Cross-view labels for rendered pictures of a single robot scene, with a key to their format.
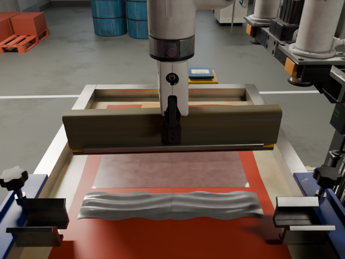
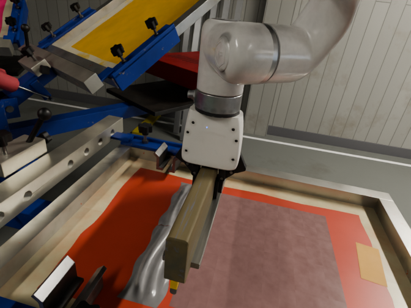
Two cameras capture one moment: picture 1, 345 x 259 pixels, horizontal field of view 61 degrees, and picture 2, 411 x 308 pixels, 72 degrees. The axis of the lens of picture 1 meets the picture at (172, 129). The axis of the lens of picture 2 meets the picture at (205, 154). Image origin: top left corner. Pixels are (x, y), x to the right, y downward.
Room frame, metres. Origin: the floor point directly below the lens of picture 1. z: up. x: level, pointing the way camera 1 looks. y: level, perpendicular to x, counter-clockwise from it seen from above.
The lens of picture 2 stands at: (0.55, -0.44, 1.40)
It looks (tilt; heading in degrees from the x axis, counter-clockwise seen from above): 28 degrees down; 100
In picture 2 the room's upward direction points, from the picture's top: 7 degrees clockwise
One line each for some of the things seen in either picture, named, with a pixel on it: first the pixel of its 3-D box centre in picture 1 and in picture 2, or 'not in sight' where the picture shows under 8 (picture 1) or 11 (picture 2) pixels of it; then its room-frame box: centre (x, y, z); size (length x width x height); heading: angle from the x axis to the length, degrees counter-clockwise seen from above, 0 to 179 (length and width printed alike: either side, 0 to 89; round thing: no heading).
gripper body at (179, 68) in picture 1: (172, 77); (214, 132); (0.48, 0.00, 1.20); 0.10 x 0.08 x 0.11; 1
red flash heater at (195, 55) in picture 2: not in sight; (206, 67); (0.20, 1.23, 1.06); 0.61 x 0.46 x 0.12; 60
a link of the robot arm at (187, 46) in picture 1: (171, 43); (214, 98); (0.48, 0.00, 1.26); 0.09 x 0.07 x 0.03; 1
